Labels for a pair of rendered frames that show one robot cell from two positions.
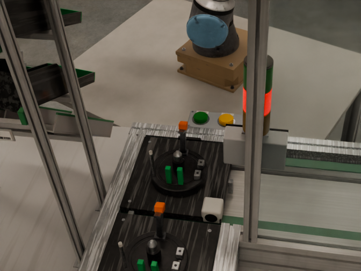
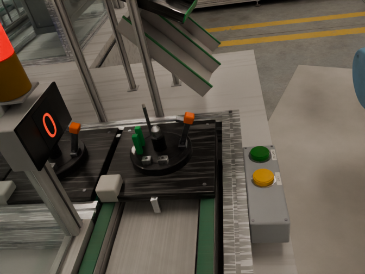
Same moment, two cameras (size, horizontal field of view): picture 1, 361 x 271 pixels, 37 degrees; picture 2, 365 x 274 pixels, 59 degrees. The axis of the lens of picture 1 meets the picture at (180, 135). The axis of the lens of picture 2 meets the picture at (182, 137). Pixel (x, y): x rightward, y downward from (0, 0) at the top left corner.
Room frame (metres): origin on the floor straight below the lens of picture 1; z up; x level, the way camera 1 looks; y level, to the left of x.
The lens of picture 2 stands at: (0.92, -0.56, 1.44)
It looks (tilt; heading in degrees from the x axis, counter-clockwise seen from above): 37 degrees down; 87
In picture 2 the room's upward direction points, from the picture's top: 12 degrees counter-clockwise
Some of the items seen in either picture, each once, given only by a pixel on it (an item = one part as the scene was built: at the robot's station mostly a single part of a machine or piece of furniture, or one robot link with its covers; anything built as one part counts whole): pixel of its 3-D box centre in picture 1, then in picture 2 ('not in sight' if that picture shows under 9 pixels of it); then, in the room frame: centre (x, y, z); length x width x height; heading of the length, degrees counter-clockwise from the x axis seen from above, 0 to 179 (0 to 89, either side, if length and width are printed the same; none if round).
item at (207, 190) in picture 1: (179, 176); (163, 157); (0.89, 0.01, 0.96); 0.24 x 0.24 x 0.02; 75
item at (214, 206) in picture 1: (212, 210); (110, 188); (0.77, -0.06, 0.97); 0.05 x 0.05 x 0.04; 75
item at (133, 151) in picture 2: (179, 171); (161, 150); (0.89, 0.01, 0.98); 0.14 x 0.14 x 0.02
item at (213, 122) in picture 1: (226, 129); (263, 189); (1.08, -0.13, 0.93); 0.21 x 0.07 x 0.06; 75
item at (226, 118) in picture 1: (226, 120); (263, 178); (1.08, -0.13, 0.96); 0.04 x 0.04 x 0.02
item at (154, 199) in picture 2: (230, 186); (156, 204); (0.86, -0.11, 0.95); 0.01 x 0.01 x 0.04; 75
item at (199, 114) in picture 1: (200, 118); (259, 155); (1.10, -0.06, 0.96); 0.04 x 0.04 x 0.02
